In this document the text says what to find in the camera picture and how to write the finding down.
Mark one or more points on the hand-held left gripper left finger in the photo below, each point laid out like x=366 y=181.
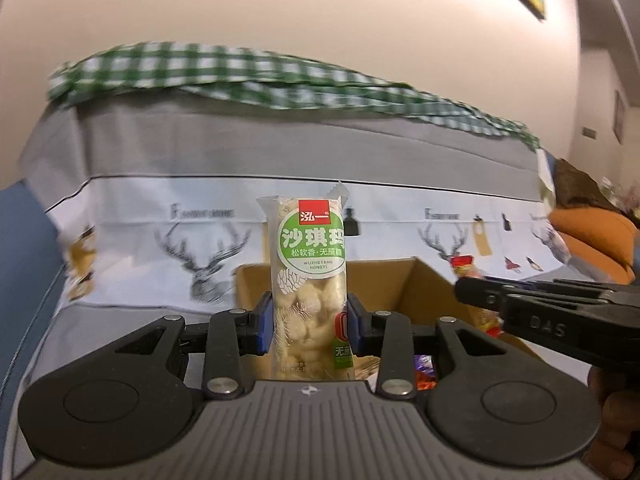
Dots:
x=265 y=322

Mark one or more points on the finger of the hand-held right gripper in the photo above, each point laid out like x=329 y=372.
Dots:
x=482 y=295

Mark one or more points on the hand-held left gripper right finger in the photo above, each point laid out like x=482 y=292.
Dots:
x=356 y=325

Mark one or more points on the clear red label snack packet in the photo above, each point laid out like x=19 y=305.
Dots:
x=467 y=266

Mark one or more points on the brown cardboard box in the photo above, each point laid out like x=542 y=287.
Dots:
x=380 y=280

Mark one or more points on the green label pastry packet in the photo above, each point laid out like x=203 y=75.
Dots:
x=310 y=280

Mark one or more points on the person's right hand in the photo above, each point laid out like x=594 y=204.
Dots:
x=620 y=410

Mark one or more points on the orange pillow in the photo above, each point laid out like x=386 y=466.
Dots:
x=595 y=240

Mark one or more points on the brown cloth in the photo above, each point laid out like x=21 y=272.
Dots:
x=580 y=182

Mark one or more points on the blue sofa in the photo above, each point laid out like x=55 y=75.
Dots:
x=25 y=260

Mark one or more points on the green checked cloth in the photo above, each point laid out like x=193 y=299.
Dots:
x=175 y=67

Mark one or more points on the wall switch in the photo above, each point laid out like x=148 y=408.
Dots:
x=589 y=133

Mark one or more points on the small picture frame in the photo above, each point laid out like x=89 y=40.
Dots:
x=619 y=117

